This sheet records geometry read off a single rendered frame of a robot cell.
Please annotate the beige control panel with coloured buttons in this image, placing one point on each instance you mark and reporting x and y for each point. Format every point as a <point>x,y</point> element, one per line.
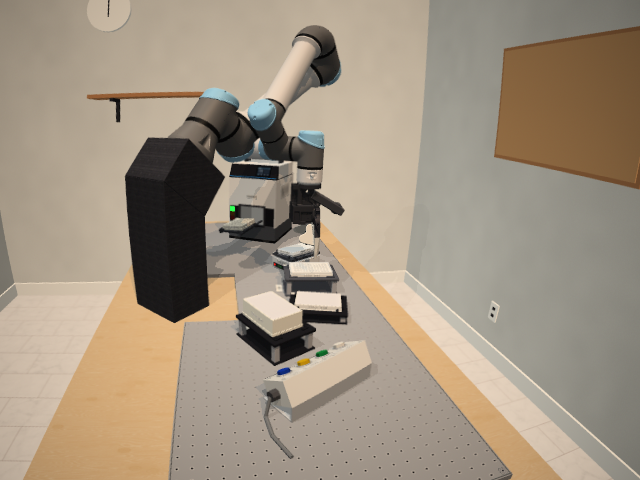
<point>304,387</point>

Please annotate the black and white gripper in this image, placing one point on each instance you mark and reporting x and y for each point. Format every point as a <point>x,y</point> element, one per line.
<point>309,217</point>

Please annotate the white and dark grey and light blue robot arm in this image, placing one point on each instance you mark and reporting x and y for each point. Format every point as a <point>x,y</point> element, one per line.
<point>215,124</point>

